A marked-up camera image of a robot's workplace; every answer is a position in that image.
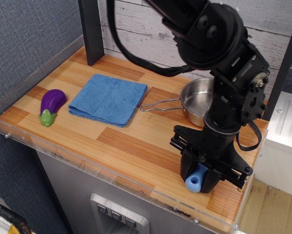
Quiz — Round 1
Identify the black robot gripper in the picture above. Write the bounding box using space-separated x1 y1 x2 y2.
170 118 253 194

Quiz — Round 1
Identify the blue and grey toy spoon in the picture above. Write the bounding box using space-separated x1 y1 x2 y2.
185 163 208 193

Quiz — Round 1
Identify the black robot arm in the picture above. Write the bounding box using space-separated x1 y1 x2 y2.
149 0 269 194

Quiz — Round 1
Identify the blue folded cloth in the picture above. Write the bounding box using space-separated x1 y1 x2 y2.
68 74 148 127

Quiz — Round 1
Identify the stainless steel pan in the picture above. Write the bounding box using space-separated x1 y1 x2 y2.
139 78 214 127

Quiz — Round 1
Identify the white toy sink unit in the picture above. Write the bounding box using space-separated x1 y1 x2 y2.
254 92 292 195

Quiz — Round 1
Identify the silver dispenser button panel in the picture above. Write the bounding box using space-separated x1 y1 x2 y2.
90 193 150 234

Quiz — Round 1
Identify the grey toy fridge cabinet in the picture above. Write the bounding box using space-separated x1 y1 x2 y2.
37 152 211 234

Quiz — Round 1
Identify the purple toy eggplant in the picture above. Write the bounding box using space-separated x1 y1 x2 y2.
39 89 67 127

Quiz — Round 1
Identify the yellow and black object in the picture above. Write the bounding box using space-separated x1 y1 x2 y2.
0 205 34 234

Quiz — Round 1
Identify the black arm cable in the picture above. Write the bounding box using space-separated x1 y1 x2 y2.
106 0 194 78

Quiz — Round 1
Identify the dark right vertical post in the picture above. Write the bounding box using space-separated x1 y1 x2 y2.
263 35 292 121

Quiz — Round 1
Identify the clear acrylic guard rail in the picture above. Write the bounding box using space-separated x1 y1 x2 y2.
0 35 270 234

